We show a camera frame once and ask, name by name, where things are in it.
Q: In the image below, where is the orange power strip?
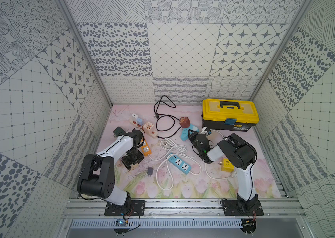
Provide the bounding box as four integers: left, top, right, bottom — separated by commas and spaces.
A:
140, 140, 152, 157

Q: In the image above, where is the teal power strip base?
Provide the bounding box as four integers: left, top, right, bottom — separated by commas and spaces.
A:
180, 124, 200, 142

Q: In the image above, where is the dark grey plug adapter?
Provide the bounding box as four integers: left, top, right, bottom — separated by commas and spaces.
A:
147, 167, 154, 176

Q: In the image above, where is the dark red cube socket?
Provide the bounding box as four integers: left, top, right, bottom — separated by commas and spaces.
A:
179, 117, 191, 129

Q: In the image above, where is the blue power strip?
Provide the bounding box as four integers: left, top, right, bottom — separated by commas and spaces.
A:
168, 153, 191, 175

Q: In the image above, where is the green dragon cube socket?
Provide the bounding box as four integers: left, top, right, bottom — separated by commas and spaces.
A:
113, 127, 125, 138

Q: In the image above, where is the pink deer cube socket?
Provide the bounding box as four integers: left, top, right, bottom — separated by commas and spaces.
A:
143, 122, 154, 133

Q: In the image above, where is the yellow plug adapter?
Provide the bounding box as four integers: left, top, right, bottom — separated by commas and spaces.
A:
219, 158, 234, 173

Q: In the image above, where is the light blue USB charger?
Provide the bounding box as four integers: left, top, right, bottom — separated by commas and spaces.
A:
136, 118, 144, 126

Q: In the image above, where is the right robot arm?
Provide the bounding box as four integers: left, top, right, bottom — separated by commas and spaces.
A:
188, 130, 259, 213

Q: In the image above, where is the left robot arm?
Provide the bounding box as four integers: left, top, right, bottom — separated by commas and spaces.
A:
77, 127, 145, 211

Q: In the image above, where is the yellow black toolbox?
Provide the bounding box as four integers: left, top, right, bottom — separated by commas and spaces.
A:
202, 99, 260, 132

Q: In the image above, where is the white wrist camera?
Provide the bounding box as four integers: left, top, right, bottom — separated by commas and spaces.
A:
201, 127, 212, 136

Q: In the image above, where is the white power cable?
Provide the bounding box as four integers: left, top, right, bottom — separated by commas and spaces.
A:
149, 128, 236, 190

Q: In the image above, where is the black power cable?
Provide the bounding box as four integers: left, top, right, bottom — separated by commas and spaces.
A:
154, 95, 186, 139

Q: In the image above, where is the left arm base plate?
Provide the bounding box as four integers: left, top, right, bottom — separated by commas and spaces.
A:
105, 200, 146, 217

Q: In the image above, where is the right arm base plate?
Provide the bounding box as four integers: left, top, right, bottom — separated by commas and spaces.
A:
220, 198, 264, 217

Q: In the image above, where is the aluminium rail frame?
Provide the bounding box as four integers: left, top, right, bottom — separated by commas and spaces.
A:
61, 198, 306, 219

